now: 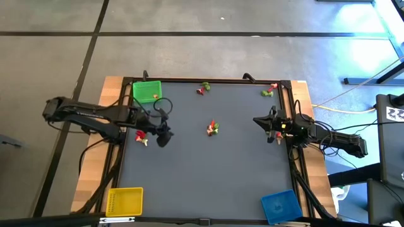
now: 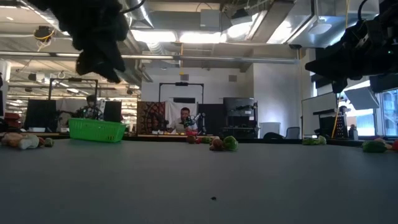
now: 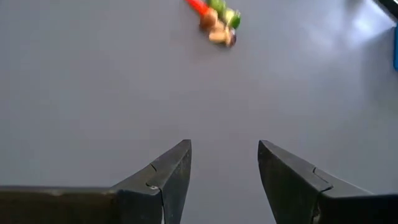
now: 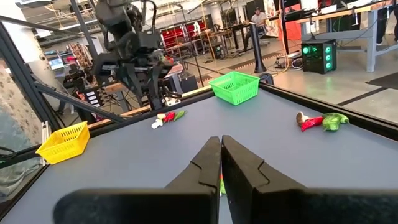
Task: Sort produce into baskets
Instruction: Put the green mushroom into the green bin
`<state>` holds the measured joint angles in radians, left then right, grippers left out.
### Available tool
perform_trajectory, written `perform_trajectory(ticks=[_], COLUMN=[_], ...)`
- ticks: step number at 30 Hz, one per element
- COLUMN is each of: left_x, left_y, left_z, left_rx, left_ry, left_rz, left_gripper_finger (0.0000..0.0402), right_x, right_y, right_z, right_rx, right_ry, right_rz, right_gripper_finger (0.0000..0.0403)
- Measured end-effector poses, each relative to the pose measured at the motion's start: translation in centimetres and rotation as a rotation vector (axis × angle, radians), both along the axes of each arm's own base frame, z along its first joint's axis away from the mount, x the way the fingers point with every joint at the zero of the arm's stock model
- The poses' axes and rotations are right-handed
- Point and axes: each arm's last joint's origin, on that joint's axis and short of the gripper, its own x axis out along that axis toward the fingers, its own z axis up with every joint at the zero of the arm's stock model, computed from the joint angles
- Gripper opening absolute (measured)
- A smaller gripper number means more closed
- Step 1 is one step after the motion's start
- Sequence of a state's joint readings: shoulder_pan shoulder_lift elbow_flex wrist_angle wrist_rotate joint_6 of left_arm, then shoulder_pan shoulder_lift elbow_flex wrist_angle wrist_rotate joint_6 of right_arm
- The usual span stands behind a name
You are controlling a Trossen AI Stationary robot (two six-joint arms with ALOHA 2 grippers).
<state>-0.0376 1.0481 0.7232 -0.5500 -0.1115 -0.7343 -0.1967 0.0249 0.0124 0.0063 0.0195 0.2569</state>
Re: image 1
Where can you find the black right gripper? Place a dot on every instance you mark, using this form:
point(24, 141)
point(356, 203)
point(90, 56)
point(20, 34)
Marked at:
point(285, 126)

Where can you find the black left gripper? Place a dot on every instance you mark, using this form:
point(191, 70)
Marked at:
point(148, 121)

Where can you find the toy pieces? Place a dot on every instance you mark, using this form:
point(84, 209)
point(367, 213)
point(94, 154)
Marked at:
point(267, 93)

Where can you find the red chili pepper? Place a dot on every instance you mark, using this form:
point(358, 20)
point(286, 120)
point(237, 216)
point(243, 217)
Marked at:
point(200, 91)

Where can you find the long green chili pepper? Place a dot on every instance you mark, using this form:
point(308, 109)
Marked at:
point(206, 85)

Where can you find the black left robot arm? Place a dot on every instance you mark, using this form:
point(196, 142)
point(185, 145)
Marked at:
point(79, 110)

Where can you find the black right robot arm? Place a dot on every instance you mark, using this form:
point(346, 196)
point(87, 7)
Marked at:
point(344, 140)

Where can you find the green plastic basket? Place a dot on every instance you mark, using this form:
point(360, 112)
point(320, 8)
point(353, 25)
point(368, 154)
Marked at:
point(143, 91)

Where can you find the black table clamp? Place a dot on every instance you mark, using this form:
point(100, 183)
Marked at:
point(249, 77)
point(144, 75)

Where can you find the blue plastic basket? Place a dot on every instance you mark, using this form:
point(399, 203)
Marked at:
point(281, 206)

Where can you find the yellow plastic basket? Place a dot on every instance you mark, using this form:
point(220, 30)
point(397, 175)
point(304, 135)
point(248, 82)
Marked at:
point(124, 201)

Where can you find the black equipment case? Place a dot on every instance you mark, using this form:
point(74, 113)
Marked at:
point(391, 151)

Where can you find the white fiducial tag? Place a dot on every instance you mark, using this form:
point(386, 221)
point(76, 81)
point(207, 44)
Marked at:
point(394, 113)

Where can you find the black floor stand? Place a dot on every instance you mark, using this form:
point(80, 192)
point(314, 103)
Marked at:
point(391, 74)

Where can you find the dark equipment box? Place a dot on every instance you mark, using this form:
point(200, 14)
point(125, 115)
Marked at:
point(385, 201)

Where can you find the black aluminium table frame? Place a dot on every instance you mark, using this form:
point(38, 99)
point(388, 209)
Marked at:
point(205, 80)

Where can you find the silver aluminium bracket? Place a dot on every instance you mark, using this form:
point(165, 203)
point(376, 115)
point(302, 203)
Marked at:
point(116, 220)

